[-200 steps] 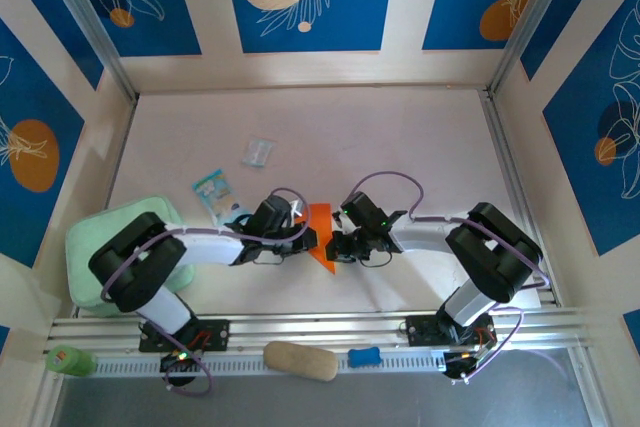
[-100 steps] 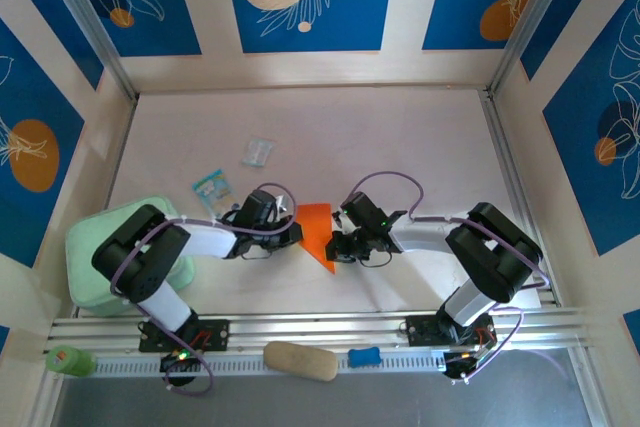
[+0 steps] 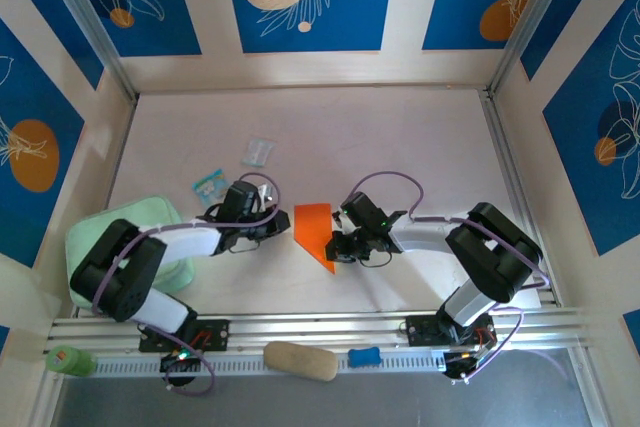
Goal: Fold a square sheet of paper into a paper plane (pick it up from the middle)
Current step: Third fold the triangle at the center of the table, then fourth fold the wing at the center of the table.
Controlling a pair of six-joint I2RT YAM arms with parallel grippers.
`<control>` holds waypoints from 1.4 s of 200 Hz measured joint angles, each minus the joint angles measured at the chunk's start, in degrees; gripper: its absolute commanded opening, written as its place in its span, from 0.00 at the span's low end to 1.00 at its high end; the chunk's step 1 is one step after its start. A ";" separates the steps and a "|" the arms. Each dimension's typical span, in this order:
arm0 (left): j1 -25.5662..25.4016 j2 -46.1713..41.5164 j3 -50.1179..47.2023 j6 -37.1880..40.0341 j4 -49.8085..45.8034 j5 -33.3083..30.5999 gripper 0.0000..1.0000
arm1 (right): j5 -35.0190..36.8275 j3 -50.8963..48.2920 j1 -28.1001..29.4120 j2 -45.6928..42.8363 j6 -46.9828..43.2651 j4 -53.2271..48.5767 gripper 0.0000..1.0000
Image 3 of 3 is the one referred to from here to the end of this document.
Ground orange paper sheet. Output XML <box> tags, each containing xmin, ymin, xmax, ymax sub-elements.
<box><xmin>293</xmin><ymin>203</ymin><xmax>337</xmax><ymax>275</ymax></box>

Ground blue cotton swab packet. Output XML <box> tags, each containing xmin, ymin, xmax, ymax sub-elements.
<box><xmin>192</xmin><ymin>169</ymin><xmax>231</xmax><ymax>206</ymax></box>

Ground clear zip bag teal dots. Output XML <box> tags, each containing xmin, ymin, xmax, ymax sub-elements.
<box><xmin>242</xmin><ymin>137</ymin><xmax>277</xmax><ymax>169</ymax></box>

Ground mint green lidded box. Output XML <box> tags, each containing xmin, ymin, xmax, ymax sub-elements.
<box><xmin>65</xmin><ymin>196</ymin><xmax>197</xmax><ymax>318</ymax></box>

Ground blue bone-shaped sponge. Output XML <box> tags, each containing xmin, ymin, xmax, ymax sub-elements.
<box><xmin>347</xmin><ymin>346</ymin><xmax>382</xmax><ymax>369</ymax></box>

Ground beige oblong case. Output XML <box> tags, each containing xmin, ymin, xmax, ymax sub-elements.
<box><xmin>263</xmin><ymin>340</ymin><xmax>340</xmax><ymax>382</ymax></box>

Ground green bottle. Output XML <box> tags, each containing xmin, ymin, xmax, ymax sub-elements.
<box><xmin>45</xmin><ymin>345</ymin><xmax>97</xmax><ymax>377</ymax></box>

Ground left wrist camera white housing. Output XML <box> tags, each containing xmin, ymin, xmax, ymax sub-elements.
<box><xmin>255</xmin><ymin>184</ymin><xmax>277</xmax><ymax>209</ymax></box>

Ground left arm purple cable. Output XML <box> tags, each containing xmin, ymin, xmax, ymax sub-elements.
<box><xmin>92</xmin><ymin>172</ymin><xmax>282</xmax><ymax>396</ymax></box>

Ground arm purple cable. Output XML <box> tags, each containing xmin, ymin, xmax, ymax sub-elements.
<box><xmin>92</xmin><ymin>172</ymin><xmax>282</xmax><ymax>396</ymax></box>
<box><xmin>347</xmin><ymin>171</ymin><xmax>552</xmax><ymax>384</ymax></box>

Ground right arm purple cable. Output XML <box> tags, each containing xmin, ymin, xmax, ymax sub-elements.
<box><xmin>347</xmin><ymin>171</ymin><xmax>552</xmax><ymax>384</ymax></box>

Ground aluminium front rail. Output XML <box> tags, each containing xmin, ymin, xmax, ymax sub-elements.
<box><xmin>47</xmin><ymin>311</ymin><xmax>594</xmax><ymax>351</ymax></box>

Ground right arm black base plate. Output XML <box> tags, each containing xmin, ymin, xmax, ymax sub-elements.
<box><xmin>405</xmin><ymin>314</ymin><xmax>496</xmax><ymax>348</ymax></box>

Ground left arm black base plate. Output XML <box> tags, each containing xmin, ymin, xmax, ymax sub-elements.
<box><xmin>138</xmin><ymin>319</ymin><xmax>231</xmax><ymax>353</ymax></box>

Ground aluminium side rail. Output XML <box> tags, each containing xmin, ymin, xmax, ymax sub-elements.
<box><xmin>480</xmin><ymin>91</ymin><xmax>559</xmax><ymax>308</ymax></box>
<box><xmin>99</xmin><ymin>96</ymin><xmax>140</xmax><ymax>213</ymax></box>

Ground slotted cable duct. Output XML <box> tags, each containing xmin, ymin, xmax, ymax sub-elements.
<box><xmin>92</xmin><ymin>349</ymin><xmax>446</xmax><ymax>379</ymax></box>

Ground aluminium frame post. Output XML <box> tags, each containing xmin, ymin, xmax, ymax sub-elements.
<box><xmin>487</xmin><ymin>0</ymin><xmax>576</xmax><ymax>98</ymax></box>
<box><xmin>34</xmin><ymin>0</ymin><xmax>140</xmax><ymax>102</ymax></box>

